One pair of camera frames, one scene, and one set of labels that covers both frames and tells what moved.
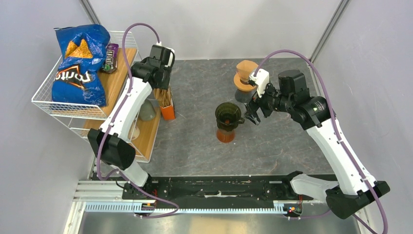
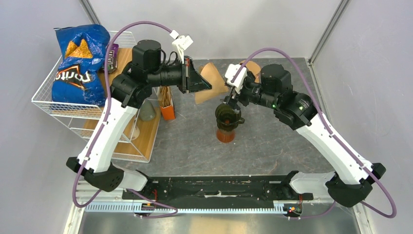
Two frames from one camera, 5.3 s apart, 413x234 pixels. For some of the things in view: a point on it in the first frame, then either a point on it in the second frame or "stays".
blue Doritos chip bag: [82, 48] stays
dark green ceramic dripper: [228, 116] stays
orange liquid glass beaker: [224, 136] stays
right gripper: [253, 106] to [240, 96]
